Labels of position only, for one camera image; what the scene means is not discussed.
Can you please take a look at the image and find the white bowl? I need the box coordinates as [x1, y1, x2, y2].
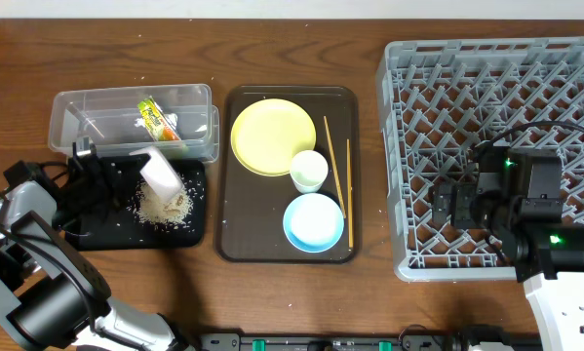
[129, 146, 183, 204]

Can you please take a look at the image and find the pile of rice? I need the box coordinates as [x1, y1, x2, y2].
[134, 180, 194, 227]

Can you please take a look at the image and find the green snack wrapper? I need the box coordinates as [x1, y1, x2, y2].
[137, 97, 180, 141]

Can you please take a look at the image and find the light blue bowl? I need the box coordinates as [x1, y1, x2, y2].
[282, 193, 344, 254]

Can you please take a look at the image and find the white cup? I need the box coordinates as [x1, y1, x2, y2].
[290, 150, 329, 194]

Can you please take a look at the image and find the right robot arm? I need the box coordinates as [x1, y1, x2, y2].
[431, 142, 584, 350]

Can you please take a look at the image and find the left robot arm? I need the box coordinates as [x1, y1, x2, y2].
[0, 155, 202, 350]

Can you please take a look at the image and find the black waste tray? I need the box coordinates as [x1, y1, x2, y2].
[63, 157, 207, 251]

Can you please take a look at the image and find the grey dishwasher rack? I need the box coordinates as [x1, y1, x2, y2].
[376, 37, 584, 282]

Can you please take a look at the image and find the clear plastic bin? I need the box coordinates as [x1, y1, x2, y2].
[48, 84, 219, 163]

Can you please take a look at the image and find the right wooden chopstick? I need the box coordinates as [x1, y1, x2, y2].
[346, 139, 354, 251]

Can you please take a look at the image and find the wooden chopstick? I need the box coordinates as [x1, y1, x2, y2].
[346, 139, 354, 251]
[323, 115, 346, 219]

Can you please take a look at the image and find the left wooden chopstick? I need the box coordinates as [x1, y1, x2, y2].
[323, 115, 346, 219]

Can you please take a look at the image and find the dark brown tray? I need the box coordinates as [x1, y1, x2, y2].
[214, 85, 362, 264]

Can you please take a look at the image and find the yellow plate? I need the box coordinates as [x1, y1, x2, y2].
[230, 98, 317, 176]

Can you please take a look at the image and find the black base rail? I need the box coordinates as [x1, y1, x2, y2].
[193, 324, 546, 351]

